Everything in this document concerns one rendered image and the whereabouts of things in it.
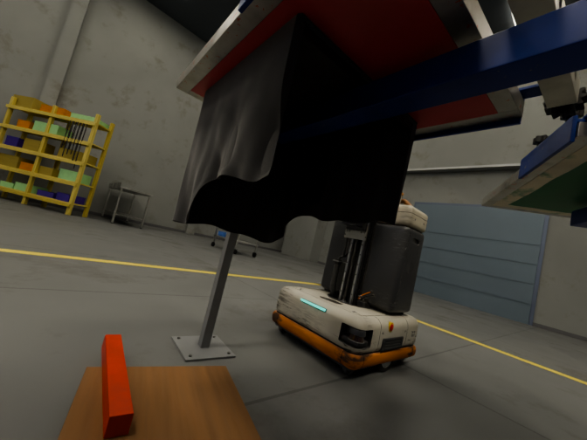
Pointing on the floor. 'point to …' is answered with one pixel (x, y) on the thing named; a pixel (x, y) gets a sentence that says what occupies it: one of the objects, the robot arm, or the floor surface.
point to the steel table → (131, 202)
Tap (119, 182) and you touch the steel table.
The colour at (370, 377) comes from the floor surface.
